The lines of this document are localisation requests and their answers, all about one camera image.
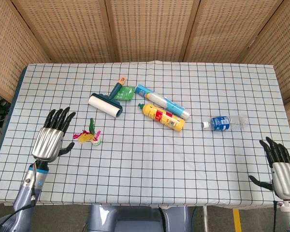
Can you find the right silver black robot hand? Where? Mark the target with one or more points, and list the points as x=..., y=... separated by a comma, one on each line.
x=284, y=177

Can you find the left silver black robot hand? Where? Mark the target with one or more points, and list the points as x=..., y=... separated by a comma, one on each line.
x=48, y=142

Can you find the colourful feather shuttlecock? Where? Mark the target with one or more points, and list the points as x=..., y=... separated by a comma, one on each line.
x=89, y=136

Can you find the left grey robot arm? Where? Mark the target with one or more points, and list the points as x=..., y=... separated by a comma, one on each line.
x=21, y=198

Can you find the clear water bottle blue label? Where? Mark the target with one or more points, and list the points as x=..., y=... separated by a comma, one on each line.
x=220, y=123

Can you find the metal table leg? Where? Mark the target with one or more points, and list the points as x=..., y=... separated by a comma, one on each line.
x=205, y=218

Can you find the green sachet packet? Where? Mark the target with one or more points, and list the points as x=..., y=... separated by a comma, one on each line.
x=124, y=93

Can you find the checkered grid tablecloth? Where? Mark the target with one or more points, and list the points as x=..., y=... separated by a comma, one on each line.
x=145, y=164

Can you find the grey robot torso base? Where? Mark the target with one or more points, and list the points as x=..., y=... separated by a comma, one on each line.
x=135, y=218

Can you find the yellow bottle with green cap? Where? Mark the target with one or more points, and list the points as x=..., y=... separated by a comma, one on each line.
x=163, y=116

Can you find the blue white packaged tube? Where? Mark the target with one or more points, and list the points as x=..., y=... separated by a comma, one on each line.
x=163, y=101

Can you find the wooden lattice folding screen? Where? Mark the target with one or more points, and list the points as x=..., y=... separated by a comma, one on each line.
x=145, y=31

